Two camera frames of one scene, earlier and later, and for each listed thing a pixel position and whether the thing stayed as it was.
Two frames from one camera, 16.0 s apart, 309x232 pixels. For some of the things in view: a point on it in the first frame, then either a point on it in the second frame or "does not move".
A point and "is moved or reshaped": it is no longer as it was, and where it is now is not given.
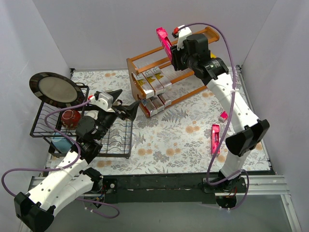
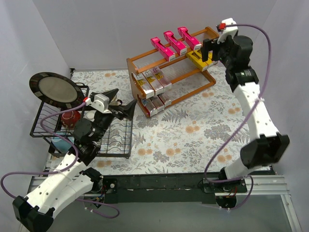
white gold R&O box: [156, 85] does not move
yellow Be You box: [212, 55] does not move
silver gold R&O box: [146, 88] does not move
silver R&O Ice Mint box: [166, 102] does not move
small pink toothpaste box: [165, 41] to [169, 54]
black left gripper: [118, 110] does not move
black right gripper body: [176, 58] to [215, 50]
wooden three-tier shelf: [157, 84] does not move
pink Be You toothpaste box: [223, 114] is moved or reshaped
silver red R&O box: [158, 103] does not move
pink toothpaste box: [215, 138] to [178, 46]
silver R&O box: [148, 107] does not move
